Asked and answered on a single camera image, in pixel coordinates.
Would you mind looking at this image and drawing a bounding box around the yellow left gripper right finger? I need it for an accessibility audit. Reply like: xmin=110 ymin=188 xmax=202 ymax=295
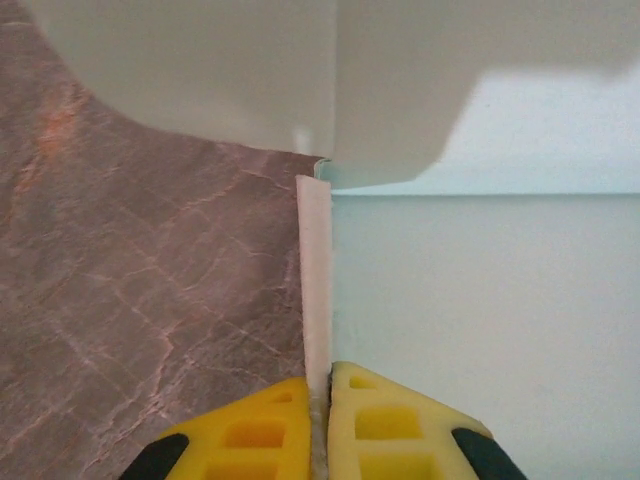
xmin=328 ymin=360 xmax=527 ymax=480

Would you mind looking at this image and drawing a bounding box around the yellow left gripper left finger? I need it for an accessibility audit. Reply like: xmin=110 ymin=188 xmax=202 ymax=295
xmin=122 ymin=376 xmax=317 ymax=480

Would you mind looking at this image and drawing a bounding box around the teal paper box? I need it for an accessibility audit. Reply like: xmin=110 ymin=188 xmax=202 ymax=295
xmin=34 ymin=0 xmax=640 ymax=480

